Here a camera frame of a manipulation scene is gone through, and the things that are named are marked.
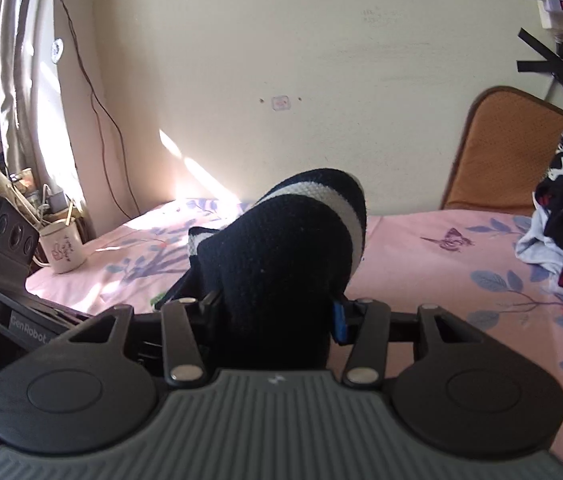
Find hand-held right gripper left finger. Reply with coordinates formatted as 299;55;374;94
64;291;223;389

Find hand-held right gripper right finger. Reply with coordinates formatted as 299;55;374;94
330;296;485;389

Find navy striped knit sweater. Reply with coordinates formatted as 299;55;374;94
149;167;368;373

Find white mug with print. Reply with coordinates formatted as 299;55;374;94
36;217;86;275

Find pink floral bed sheet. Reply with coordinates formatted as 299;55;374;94
24;197;563;480

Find beige curtain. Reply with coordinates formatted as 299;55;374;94
0;0;93;241

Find pale blue white garment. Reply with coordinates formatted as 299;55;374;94
515;205;563;291

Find orange cushioned headboard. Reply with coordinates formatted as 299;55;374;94
440;86;563;217

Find crossed black tape strips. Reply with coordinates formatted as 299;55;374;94
516;27;563;115

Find white charger cable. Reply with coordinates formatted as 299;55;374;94
6;172;70;226

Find dark wall cable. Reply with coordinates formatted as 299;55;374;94
52;0;142;218

